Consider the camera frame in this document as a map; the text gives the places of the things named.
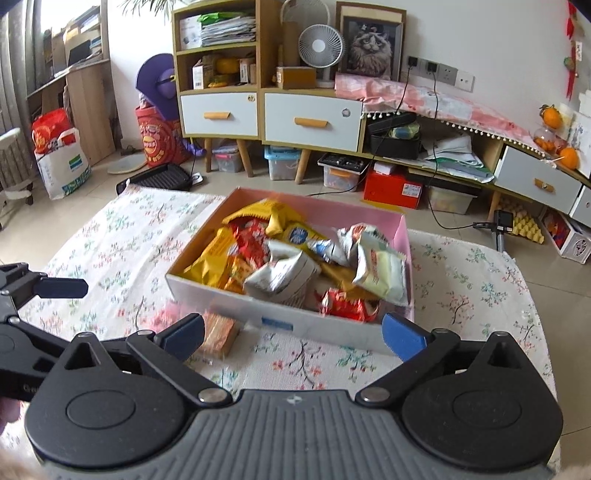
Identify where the wooden cabinet with drawers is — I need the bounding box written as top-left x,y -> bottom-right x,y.
171,1 -> 365,183

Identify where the brown cracker pack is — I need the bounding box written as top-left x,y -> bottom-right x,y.
197,312 -> 240,359

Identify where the cardboard box on cabinet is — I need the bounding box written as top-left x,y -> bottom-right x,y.
276,66 -> 317,90

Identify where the white green snack bag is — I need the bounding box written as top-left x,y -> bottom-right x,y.
306,223 -> 411,308

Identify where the red printed bag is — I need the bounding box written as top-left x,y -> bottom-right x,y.
135,106 -> 190,168

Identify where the blue lid storage bin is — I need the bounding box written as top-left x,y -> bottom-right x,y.
263,145 -> 301,181

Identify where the pink cloth cover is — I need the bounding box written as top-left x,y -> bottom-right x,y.
335,73 -> 544,155

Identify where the wooden desk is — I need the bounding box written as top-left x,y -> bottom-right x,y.
27,1 -> 116,165

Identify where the orange fruit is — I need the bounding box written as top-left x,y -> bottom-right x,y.
540,104 -> 563,130
557,146 -> 579,170

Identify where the red white snack packet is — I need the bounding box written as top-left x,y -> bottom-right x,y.
228,217 -> 270,270

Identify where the white office chair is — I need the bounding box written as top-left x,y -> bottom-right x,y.
1,127 -> 34,213

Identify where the red shoe box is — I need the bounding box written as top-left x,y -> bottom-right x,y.
363,170 -> 423,209

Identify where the black grill pan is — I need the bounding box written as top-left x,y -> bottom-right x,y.
116,164 -> 192,195

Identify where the red white candy packet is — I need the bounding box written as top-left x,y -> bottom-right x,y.
317,288 -> 380,323

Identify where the pink cracker pack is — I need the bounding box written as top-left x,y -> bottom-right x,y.
152,299 -> 206,330

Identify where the white desk fan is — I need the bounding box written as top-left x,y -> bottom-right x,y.
298,24 -> 345,89

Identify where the framed cat picture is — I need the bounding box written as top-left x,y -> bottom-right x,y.
335,1 -> 407,81

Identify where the large yellow snack bag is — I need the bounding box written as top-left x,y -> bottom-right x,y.
182,226 -> 252,295

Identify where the black bag on shelf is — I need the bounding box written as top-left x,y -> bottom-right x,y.
366,112 -> 422,160

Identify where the clear storage bin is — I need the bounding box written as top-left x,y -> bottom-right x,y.
212,143 -> 243,173

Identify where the small yellow blue packet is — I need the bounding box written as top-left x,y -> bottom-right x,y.
280,222 -> 325,251

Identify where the yellow crinkled snack bag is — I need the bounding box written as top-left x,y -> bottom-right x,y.
222,198 -> 305,237

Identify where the pink white cardboard box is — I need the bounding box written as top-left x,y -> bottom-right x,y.
166,188 -> 414,354

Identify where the yellow egg tray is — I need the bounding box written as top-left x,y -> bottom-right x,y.
499,197 -> 545,244

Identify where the purple plush toy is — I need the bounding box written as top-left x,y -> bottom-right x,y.
135,53 -> 206,158

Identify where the floral tablecloth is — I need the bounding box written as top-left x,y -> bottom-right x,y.
21,187 -> 555,392

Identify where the gold snack bar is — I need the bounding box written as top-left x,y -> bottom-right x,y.
320,262 -> 380,301

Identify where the white shopping bag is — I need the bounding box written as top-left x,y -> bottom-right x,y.
32,108 -> 91,200

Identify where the low wooden tv stand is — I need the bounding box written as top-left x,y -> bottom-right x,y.
359,114 -> 590,226

